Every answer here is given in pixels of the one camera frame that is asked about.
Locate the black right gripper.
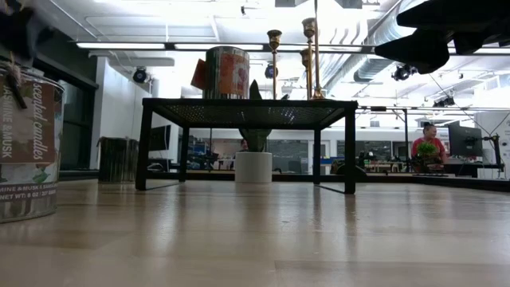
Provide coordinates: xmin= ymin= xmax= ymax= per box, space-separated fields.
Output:
xmin=374 ymin=0 xmax=510 ymax=76

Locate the jasmine musk scented candle tin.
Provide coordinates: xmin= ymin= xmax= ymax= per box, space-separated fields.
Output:
xmin=0 ymin=61 xmax=65 ymax=224

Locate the tall gold candlestick holder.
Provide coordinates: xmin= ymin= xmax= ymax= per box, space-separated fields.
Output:
xmin=311 ymin=0 xmax=326 ymax=100

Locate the ribbed silver candle tin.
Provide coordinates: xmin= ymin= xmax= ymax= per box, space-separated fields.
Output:
xmin=97 ymin=136 xmax=140 ymax=184

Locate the orange label candle tin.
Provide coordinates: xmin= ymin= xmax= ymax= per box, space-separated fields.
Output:
xmin=190 ymin=45 xmax=251 ymax=100

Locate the black ceiling spotlight cluster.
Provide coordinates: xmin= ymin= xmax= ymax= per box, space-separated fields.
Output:
xmin=391 ymin=63 xmax=418 ymax=82

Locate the black desk monitor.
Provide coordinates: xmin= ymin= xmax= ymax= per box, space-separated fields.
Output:
xmin=448 ymin=121 xmax=484 ymax=159

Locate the small green potted plant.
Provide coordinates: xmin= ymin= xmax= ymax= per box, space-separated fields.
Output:
xmin=415 ymin=141 xmax=439 ymax=173

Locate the overhead light bar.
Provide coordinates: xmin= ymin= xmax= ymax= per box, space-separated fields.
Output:
xmin=75 ymin=41 xmax=510 ymax=56

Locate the black perforated metal stand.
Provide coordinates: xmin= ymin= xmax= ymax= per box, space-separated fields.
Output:
xmin=135 ymin=97 xmax=359 ymax=195

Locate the snake plant in white pot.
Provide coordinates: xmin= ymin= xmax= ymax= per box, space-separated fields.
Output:
xmin=233 ymin=78 xmax=276 ymax=184

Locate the silver ventilation duct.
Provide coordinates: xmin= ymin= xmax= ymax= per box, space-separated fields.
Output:
xmin=322 ymin=0 xmax=399 ymax=85

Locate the black background frame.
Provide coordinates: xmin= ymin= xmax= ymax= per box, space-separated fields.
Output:
xmin=357 ymin=105 xmax=410 ymax=141

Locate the black table rail frame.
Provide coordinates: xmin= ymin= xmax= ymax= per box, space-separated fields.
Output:
xmin=57 ymin=169 xmax=510 ymax=194

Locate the black wall monitor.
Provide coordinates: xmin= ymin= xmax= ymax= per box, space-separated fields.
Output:
xmin=149 ymin=124 xmax=172 ymax=151

